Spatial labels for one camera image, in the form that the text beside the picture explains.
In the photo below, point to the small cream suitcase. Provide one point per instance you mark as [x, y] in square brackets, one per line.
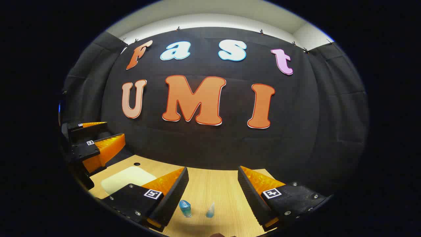
[128, 177]

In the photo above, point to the small light blue tube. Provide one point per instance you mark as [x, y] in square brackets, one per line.
[210, 212]

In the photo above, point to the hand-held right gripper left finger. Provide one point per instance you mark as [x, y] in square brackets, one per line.
[176, 194]

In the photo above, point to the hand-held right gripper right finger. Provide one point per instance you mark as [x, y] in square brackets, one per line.
[251, 197]

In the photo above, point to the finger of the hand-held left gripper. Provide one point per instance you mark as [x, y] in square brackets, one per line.
[82, 151]
[87, 130]

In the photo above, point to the blue cap skincare bottle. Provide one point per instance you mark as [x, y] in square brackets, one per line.
[185, 208]

